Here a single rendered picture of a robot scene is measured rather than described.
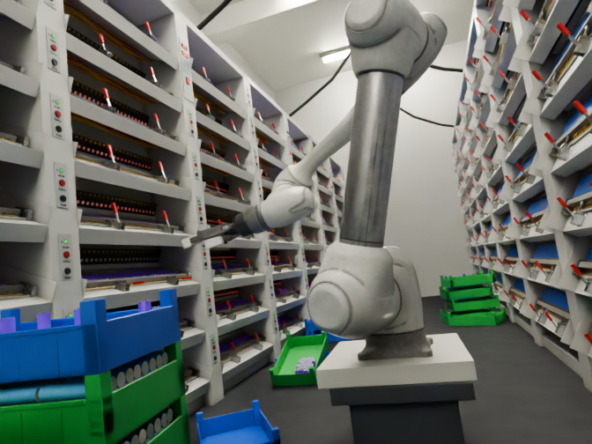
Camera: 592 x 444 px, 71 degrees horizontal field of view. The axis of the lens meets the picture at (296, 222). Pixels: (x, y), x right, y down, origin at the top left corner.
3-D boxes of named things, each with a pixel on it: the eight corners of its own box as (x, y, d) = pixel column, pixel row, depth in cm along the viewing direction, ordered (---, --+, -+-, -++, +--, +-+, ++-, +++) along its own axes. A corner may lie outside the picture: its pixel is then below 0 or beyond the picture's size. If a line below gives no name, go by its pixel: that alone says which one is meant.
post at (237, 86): (282, 358, 240) (248, 77, 260) (276, 361, 231) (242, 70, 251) (250, 359, 246) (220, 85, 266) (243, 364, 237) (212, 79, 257)
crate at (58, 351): (181, 339, 65) (176, 288, 66) (99, 374, 45) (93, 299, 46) (12, 358, 70) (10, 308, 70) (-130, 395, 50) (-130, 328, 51)
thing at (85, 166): (189, 201, 175) (196, 168, 175) (70, 175, 118) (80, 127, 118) (150, 192, 182) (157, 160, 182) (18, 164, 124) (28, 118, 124)
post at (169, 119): (224, 397, 174) (185, 17, 193) (212, 405, 165) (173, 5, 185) (182, 399, 180) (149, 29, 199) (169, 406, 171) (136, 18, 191)
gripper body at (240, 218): (248, 233, 128) (223, 242, 130) (259, 233, 136) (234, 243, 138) (241, 210, 129) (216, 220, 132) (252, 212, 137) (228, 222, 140)
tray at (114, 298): (198, 293, 171) (203, 270, 171) (79, 314, 113) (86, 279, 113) (158, 281, 177) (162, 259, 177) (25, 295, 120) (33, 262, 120)
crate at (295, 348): (317, 384, 176) (313, 368, 174) (272, 386, 182) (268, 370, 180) (329, 344, 204) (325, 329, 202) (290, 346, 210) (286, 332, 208)
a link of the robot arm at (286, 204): (272, 237, 128) (277, 218, 140) (318, 219, 124) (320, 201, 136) (255, 208, 124) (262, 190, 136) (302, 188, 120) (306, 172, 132)
